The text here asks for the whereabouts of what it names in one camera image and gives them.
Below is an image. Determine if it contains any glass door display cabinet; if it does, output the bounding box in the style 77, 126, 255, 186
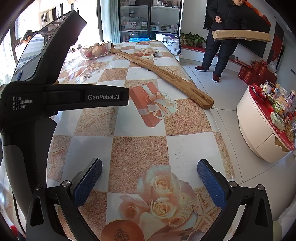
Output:
118, 0, 184, 43

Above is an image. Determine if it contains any green potted plant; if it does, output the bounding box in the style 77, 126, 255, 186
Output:
180, 32, 206, 48

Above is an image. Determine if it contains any clear glass fruit bowl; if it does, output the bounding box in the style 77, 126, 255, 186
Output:
80, 40, 112, 60

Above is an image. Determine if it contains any pile of snack packets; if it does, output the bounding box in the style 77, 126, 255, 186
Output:
252, 80, 296, 143

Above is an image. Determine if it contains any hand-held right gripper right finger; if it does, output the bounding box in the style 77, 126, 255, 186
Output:
196, 159, 274, 241

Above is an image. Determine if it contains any pale curtain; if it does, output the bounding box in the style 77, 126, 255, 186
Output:
101, 0, 119, 43

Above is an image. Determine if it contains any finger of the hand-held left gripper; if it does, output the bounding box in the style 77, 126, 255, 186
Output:
46, 85, 129, 112

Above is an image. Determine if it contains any white printed sack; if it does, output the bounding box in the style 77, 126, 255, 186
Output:
155, 33, 181, 55

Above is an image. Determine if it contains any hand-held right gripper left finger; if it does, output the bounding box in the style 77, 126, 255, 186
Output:
25, 158, 103, 241

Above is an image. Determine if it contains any long flat cardboard box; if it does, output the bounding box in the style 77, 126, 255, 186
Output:
211, 30, 271, 43

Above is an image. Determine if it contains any red garland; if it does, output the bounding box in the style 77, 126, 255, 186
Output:
245, 0, 271, 26

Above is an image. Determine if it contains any white round cabinet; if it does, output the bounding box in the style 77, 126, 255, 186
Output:
236, 85, 296, 163

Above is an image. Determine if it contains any long wooden board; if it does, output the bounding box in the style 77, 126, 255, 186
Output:
109, 45, 214, 109

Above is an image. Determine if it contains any red table mat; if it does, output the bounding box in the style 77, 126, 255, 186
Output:
248, 85, 296, 151

